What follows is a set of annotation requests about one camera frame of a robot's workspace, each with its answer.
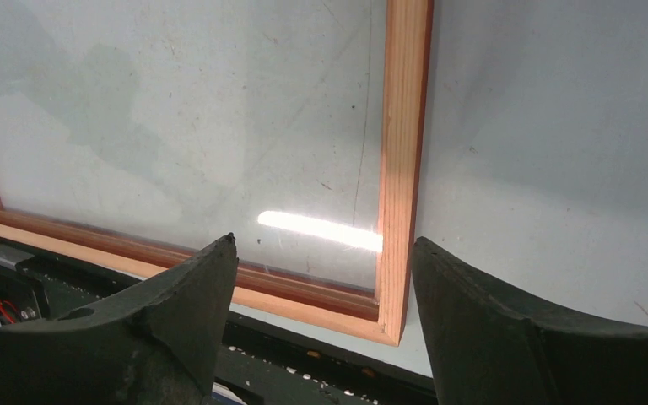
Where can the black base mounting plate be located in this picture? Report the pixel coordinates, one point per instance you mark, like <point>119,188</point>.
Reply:
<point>259,363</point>

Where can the wooden picture frame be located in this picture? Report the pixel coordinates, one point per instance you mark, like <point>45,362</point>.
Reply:
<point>379,318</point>

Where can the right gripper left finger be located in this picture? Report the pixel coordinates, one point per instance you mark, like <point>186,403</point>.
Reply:
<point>155,342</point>

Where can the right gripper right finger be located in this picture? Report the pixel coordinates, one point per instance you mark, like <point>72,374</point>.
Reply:
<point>490,342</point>

